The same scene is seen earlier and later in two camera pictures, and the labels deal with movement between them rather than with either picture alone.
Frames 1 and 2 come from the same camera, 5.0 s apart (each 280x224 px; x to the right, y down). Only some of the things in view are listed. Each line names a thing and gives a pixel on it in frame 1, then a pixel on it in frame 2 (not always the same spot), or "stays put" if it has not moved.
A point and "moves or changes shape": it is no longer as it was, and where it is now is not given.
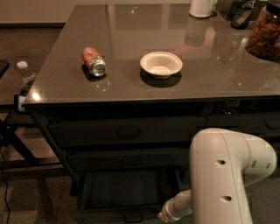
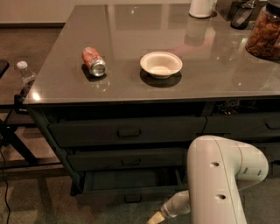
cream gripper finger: x=161 y=216 to x=156 y=218
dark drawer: x=125 y=196 moves or changes shape
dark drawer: x=255 y=124 stays put
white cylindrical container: x=202 y=9 stays put
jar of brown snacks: x=263 y=40 stays put
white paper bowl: x=161 y=65 stays put
